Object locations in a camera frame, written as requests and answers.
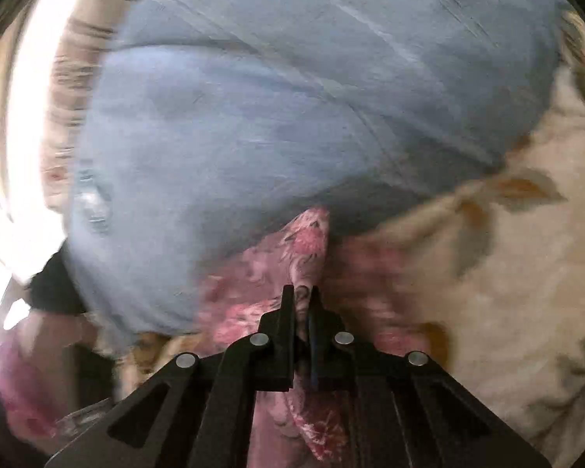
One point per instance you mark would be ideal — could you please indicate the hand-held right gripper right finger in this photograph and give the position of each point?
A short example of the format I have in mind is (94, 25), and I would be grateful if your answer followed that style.
(313, 341)

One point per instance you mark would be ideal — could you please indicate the blue plaid quilt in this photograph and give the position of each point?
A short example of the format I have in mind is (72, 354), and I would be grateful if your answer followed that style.
(273, 131)

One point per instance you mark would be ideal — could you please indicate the cream leaf-print blanket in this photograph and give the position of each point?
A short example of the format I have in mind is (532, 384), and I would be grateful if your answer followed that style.
(492, 278)

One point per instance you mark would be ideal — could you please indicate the dark cloth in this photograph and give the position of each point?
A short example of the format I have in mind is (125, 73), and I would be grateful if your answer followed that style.
(56, 285)

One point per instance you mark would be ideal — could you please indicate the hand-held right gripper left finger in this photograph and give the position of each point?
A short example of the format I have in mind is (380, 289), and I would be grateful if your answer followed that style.
(285, 331)

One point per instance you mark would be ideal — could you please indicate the purple floral garment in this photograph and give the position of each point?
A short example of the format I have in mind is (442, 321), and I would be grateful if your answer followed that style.
(307, 239)

